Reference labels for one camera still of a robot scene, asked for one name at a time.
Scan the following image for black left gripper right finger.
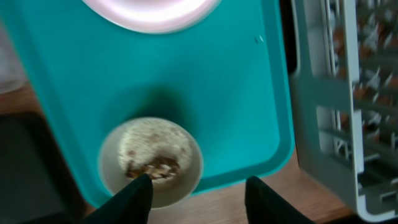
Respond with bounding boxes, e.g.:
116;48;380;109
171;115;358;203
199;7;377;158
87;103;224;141
244;176;313;224

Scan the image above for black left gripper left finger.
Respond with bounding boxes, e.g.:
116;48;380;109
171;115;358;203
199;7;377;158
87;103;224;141
83;174;153;224

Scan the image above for grey bowl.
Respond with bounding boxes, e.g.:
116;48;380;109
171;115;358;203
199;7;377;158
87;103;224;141
98;117;204;210

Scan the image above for rice and food scraps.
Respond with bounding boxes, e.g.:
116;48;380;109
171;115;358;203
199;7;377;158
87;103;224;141
118;118;193;189

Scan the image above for grey dishwasher rack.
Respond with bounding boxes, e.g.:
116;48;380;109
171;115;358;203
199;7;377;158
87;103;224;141
289;0;397;223

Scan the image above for clear plastic waste bin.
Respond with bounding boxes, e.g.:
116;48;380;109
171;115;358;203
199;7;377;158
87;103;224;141
1;24;27;94

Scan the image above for black tray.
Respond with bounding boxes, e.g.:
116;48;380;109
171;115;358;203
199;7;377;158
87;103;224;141
1;112;86;224

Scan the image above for teal serving tray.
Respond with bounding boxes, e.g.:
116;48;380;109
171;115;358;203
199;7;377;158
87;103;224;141
1;0;294;207

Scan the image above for large pink plate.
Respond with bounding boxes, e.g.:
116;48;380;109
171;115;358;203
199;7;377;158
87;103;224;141
83;0;220;34

